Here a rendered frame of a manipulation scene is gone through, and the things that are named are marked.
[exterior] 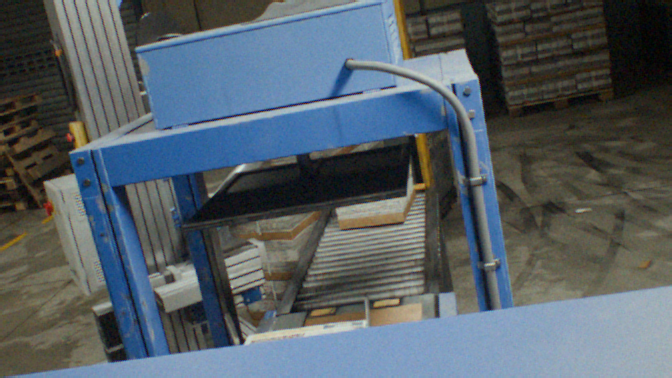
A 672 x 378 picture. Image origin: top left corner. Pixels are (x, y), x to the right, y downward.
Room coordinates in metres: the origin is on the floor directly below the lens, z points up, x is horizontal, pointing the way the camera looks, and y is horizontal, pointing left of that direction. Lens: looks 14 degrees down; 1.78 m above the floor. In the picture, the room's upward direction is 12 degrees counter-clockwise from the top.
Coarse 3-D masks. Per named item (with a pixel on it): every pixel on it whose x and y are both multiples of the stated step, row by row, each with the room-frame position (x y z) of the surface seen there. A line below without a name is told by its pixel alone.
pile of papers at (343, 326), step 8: (296, 328) 1.73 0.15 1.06; (304, 328) 1.72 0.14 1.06; (312, 328) 1.71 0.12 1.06; (320, 328) 1.70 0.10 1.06; (328, 328) 1.69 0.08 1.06; (336, 328) 1.68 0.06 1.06; (344, 328) 1.67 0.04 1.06; (352, 328) 1.66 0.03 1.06; (360, 328) 1.66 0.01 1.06; (248, 336) 1.74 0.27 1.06; (256, 336) 1.73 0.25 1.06; (264, 336) 1.72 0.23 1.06; (272, 336) 1.71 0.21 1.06; (280, 336) 1.70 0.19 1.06; (288, 336) 1.69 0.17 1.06; (296, 336) 1.68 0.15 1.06
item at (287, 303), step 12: (324, 216) 3.58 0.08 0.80; (324, 228) 3.39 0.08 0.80; (312, 240) 3.24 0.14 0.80; (312, 252) 3.08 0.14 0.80; (300, 264) 2.96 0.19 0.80; (300, 276) 2.82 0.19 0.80; (288, 288) 2.72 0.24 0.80; (288, 300) 2.60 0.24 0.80; (276, 312) 2.52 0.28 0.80; (288, 312) 2.49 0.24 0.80
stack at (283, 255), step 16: (240, 224) 4.12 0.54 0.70; (256, 224) 4.08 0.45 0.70; (272, 224) 4.03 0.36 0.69; (288, 224) 3.99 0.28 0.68; (272, 240) 4.06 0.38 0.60; (288, 240) 4.01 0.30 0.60; (304, 240) 4.09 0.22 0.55; (272, 256) 4.06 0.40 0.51; (288, 256) 4.02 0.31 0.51; (272, 272) 4.07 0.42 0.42; (272, 288) 4.08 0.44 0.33; (256, 304) 4.14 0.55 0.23; (272, 304) 4.10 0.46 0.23; (256, 320) 4.15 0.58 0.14
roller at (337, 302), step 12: (396, 288) 2.51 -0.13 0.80; (408, 288) 2.49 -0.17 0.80; (420, 288) 2.48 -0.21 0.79; (312, 300) 2.55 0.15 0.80; (324, 300) 2.54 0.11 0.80; (336, 300) 2.52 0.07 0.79; (348, 300) 2.51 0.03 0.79; (360, 300) 2.50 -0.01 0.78; (372, 300) 2.50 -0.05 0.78; (300, 312) 2.54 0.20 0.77
